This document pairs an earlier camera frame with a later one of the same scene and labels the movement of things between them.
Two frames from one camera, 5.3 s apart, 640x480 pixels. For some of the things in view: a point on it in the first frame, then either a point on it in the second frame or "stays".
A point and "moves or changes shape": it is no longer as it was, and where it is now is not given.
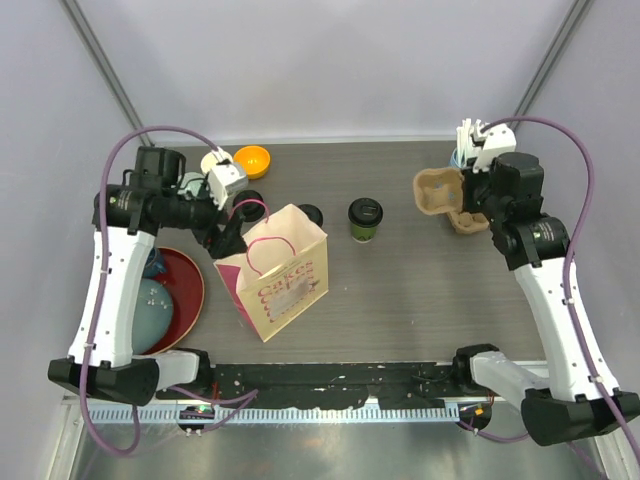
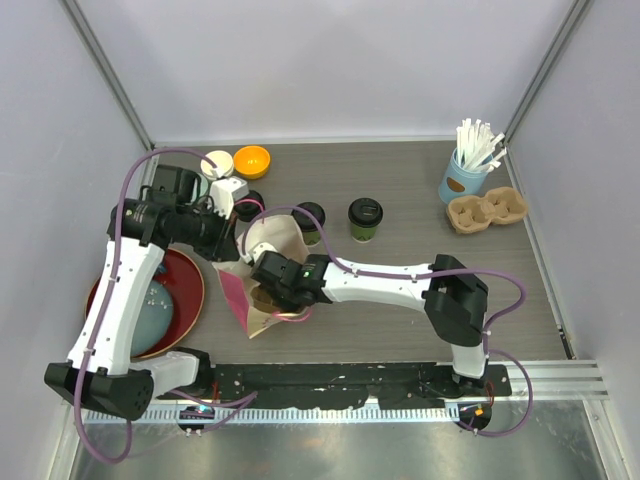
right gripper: (471, 179) to (288, 305)
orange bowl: (254, 158) stays
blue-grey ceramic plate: (152, 315) stays
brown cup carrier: (439, 190) to (263, 301)
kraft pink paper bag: (284, 271) moves or changes shape
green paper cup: (363, 235) stays
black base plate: (322, 385) stays
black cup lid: (365, 212) stays
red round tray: (184, 278) stays
